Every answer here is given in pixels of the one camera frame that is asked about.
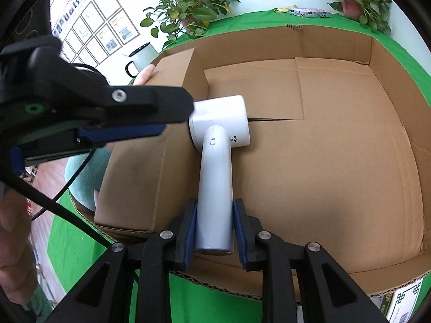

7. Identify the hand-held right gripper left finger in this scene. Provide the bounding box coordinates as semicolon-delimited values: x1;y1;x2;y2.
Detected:
44;198;197;323

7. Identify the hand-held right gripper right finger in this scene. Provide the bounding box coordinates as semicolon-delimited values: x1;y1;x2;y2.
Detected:
232;198;391;323

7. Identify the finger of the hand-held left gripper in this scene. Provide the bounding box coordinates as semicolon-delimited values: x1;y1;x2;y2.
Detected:
27;45;195;126
9;123;167;176

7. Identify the white hair dryer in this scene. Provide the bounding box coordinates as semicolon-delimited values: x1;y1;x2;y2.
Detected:
188;95;251;255

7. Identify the brown cardboard box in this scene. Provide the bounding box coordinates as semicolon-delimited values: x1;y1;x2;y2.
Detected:
93;48;209;234

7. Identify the large cardboard box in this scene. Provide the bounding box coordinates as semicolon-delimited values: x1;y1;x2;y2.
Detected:
69;23;424;307

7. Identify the person's left hand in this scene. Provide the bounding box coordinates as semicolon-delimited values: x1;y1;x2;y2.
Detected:
0;188;38;307

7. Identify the white mug with black rim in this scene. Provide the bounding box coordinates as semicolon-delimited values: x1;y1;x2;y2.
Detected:
125;42;159;77

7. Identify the bushy potted plant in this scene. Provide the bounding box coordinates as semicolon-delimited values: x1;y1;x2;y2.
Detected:
140;0;241;49

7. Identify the green and white carton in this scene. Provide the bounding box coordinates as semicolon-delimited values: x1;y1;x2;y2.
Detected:
379;278;424;323

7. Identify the blue patterned packet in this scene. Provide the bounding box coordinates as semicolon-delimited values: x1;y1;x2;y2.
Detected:
289;7;331;19

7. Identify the wall of framed certificates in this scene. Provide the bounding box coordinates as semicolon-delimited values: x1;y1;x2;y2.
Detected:
50;0;140;68

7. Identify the black cable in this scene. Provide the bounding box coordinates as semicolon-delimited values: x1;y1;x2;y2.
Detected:
0;64;116;248

